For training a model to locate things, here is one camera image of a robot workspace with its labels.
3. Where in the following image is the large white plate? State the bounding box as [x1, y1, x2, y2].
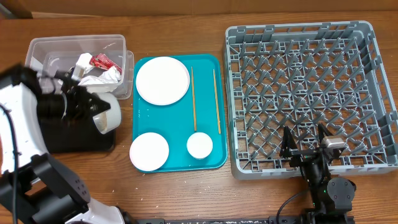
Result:
[135, 57, 190, 106]

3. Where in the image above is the black food waste tray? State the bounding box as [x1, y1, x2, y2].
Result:
[39, 119, 116, 154]

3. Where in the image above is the right wooden chopstick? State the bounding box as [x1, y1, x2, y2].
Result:
[213, 69, 221, 134]

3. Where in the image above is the left wooden chopstick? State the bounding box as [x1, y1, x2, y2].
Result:
[191, 67, 197, 132]

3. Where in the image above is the small white cup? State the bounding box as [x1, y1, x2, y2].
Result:
[187, 132, 213, 159]

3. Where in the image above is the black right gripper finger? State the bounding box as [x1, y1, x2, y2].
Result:
[318, 123, 333, 146]
[279, 126, 295, 157]

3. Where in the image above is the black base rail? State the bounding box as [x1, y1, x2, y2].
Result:
[129, 216, 355, 224]

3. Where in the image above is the clear plastic waste bin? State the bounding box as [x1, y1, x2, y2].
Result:
[25, 34, 134, 100]

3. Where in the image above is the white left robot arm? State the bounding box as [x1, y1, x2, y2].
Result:
[1, 64, 133, 224]

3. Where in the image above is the teal serving tray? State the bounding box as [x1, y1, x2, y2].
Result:
[132, 54, 228, 172]

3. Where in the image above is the white napkin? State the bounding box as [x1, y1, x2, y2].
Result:
[79, 67, 121, 85]
[72, 53, 94, 81]

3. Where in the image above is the grey dishwasher rack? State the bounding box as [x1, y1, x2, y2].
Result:
[224, 21, 397, 180]

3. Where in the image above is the red snack wrapper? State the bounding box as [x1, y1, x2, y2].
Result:
[89, 54, 122, 73]

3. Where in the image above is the wooden chopstick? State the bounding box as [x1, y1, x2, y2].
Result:
[213, 69, 221, 134]
[191, 67, 197, 132]

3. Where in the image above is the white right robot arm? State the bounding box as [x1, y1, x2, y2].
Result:
[275, 124, 356, 224]

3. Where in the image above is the white bowl with rice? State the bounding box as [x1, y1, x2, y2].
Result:
[93, 93, 122, 134]

